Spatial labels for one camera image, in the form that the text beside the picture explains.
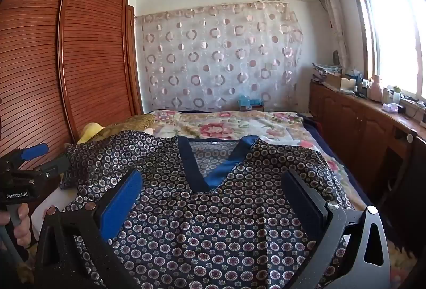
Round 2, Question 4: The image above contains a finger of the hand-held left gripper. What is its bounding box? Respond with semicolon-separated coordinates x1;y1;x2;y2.
0;143;49;171
36;156;71;181

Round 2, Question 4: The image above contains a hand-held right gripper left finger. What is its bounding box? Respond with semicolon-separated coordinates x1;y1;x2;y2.
35;169;144;289

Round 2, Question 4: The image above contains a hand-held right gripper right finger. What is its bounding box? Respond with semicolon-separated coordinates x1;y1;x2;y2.
282;169;391;289

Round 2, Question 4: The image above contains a navy circle-patterned garment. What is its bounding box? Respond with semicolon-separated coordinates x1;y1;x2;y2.
62;130;353;289

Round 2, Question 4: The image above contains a person's left hand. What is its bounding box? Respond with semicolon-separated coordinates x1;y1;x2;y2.
0;202;33;251

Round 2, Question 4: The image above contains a floral bed blanket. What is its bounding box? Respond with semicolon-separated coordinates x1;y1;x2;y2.
296;112;376;210

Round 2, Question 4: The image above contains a wooden sideboard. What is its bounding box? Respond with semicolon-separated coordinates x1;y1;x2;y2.
309;81;426;256

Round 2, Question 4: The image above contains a blue tissue box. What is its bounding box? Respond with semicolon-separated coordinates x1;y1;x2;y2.
237;94;265;112

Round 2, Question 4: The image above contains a wooden slatted wardrobe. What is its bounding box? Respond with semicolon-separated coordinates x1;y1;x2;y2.
0;0;144;170

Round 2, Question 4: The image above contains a cardboard box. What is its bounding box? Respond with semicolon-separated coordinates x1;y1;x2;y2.
324;72;357;91

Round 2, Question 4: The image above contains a pink bottle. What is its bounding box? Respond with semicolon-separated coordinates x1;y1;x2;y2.
368;75;383;102

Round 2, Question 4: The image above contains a stack of folded cloths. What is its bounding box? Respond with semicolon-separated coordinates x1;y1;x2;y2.
311;63;342;81

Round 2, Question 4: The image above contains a pale window curtain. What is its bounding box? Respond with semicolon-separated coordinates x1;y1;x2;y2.
316;0;351;68

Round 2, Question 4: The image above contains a window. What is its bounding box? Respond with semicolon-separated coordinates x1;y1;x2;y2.
344;0;426;103

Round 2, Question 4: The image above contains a sheer circle-patterned wall curtain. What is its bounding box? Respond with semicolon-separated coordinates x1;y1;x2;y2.
135;1;305;112

